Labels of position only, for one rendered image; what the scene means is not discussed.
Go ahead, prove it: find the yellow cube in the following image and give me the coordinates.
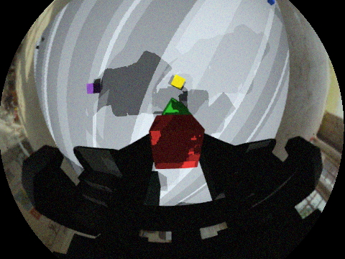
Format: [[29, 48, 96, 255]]
[[170, 74, 185, 89]]

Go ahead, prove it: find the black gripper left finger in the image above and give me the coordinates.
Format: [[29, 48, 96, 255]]
[[73, 134, 153, 205]]

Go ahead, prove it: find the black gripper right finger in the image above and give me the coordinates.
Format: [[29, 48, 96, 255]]
[[199, 133, 277, 200]]

